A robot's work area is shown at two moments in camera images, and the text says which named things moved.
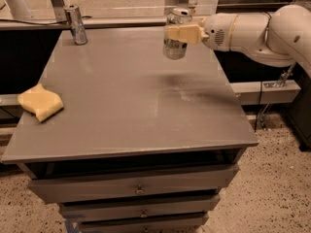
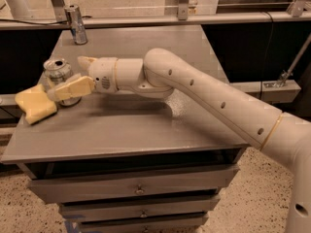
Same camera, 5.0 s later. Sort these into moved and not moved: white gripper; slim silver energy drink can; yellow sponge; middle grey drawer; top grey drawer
Moved: white gripper; yellow sponge
Not moved: slim silver energy drink can; middle grey drawer; top grey drawer
